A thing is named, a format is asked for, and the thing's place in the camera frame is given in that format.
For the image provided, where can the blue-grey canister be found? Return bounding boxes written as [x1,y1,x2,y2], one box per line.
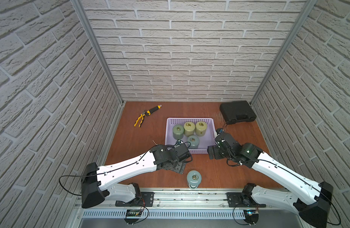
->
[187,170,202,189]
[188,135,200,149]

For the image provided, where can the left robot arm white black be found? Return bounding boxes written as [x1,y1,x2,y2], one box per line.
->
[79,143,193,209]

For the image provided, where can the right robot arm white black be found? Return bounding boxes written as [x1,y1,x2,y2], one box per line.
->
[207,132,334,228]

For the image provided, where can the dark green canister back left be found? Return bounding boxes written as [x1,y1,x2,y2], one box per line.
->
[173,124,184,140]

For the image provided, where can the yellow-green canister back middle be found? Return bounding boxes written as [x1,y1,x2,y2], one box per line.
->
[183,121,195,137]

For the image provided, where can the yellow-green canister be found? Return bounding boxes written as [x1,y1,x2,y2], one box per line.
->
[183,121,195,137]
[195,121,208,137]

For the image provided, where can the yellow-green canister back right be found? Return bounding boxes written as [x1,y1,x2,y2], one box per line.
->
[195,121,208,137]

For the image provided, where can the black plastic tool case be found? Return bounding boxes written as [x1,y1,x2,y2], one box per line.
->
[220,101,257,124]

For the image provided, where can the yellow black utility knife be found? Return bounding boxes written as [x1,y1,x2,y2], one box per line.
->
[145,105,162,116]

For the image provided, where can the yellow black pliers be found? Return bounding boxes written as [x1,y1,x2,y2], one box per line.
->
[134,110,147,127]

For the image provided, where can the left controller board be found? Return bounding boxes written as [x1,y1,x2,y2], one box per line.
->
[124,209,143,225]

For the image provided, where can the controller board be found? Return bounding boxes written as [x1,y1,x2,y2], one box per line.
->
[124,209,143,225]
[243,210,259,226]

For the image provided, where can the right controller board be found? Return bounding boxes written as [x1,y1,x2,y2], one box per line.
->
[243,210,259,226]

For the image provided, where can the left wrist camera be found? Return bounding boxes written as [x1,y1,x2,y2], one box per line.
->
[174,140,184,147]

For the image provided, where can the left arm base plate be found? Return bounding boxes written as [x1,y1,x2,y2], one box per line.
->
[115,192,155,207]

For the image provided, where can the aluminium front rail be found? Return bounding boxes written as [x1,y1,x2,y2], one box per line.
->
[63,188,310,228]

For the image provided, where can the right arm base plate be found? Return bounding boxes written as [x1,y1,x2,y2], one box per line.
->
[226,192,266,208]

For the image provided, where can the right aluminium corner post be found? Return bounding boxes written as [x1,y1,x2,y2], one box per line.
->
[249,0,317,107]

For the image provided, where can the aluminium corner post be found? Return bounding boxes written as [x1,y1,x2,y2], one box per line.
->
[249,0,317,107]
[71,0,124,106]

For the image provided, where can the left aluminium corner post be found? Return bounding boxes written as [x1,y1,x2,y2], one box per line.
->
[71,0,124,106]

